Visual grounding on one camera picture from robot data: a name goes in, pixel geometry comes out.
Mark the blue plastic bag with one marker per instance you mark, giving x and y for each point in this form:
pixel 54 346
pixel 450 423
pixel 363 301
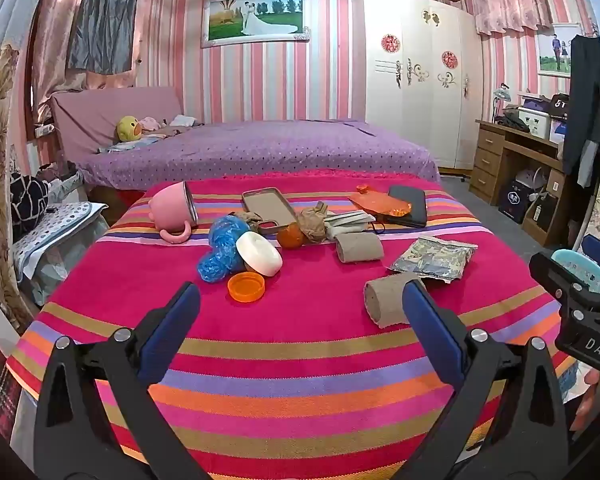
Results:
pixel 220 242

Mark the brown crumpled stocking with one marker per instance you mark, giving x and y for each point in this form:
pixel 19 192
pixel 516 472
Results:
pixel 250 219

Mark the grey hanging cloth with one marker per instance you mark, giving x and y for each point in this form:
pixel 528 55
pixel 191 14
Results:
pixel 105 20

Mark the black patterned bag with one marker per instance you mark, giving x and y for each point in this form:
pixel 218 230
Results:
pixel 27 202

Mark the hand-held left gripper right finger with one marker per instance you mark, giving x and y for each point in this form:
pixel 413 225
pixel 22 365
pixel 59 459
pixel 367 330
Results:
pixel 430 330

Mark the tangerine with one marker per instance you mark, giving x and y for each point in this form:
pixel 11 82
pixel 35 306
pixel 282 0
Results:
pixel 289 238

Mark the small framed photo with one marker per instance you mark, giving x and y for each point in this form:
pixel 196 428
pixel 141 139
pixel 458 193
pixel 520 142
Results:
pixel 555 50

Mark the white wardrobe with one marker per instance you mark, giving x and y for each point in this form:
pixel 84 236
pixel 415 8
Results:
pixel 420 110

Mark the black box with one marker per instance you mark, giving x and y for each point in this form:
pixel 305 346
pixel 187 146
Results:
pixel 512 202

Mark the polka dot cushion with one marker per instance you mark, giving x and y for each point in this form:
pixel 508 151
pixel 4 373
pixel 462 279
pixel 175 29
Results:
pixel 55 227

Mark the framed wedding photo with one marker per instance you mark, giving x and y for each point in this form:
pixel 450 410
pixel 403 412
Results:
pixel 255 17

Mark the black textured pouch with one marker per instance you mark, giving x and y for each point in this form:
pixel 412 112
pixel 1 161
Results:
pixel 410 202

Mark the yellow duck plush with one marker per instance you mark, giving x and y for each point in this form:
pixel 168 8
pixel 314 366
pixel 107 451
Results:
pixel 128 129

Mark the pink satin curtain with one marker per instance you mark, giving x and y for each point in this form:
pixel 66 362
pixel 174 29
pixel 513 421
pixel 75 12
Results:
pixel 50 35

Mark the wooden desk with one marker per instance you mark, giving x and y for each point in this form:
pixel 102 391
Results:
pixel 490 160

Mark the light blue plastic basket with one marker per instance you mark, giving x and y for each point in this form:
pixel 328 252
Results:
pixel 572 262

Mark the desk lamp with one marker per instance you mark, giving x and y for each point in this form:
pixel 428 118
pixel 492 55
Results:
pixel 501 95

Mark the white storage box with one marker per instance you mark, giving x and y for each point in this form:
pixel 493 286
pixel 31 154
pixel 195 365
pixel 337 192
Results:
pixel 535 120

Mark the person's right hand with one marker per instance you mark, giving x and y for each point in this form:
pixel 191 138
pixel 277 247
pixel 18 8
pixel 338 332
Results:
pixel 597 400

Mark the pink mug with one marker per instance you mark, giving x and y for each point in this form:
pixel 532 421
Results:
pixel 169 205

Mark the pink cloth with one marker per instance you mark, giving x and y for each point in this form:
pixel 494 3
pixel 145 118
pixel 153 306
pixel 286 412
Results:
pixel 150 123

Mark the white folded cloth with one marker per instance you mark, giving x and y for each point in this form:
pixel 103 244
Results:
pixel 347 220

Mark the pink covered headboard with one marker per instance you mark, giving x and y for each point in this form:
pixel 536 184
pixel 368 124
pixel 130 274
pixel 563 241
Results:
pixel 100 110

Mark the orange round lid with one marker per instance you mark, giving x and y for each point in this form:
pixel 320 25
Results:
pixel 246 287

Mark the striped pink blanket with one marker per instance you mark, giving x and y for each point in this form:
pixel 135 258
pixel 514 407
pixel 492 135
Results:
pixel 300 385

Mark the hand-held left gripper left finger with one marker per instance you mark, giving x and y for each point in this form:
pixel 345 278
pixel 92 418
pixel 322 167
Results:
pixel 172 327

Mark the pink curtain valance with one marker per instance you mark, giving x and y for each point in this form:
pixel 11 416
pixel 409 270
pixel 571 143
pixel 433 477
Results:
pixel 510 0

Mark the wall power strip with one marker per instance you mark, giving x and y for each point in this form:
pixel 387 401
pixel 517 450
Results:
pixel 43 130

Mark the dark hanging coat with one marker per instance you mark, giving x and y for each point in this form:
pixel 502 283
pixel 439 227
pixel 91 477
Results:
pixel 587 110

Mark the purple dotted bed cover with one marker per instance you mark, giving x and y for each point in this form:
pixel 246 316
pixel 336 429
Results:
pixel 260 150

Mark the orange plastic bag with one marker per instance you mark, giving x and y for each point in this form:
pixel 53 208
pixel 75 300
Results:
pixel 380 204

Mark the brown paper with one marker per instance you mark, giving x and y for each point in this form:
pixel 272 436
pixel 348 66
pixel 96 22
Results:
pixel 312 225

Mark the cardboard roll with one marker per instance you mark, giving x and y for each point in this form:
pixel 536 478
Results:
pixel 360 248
pixel 385 300

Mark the silver foil packet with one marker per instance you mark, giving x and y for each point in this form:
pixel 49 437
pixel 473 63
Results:
pixel 430 260

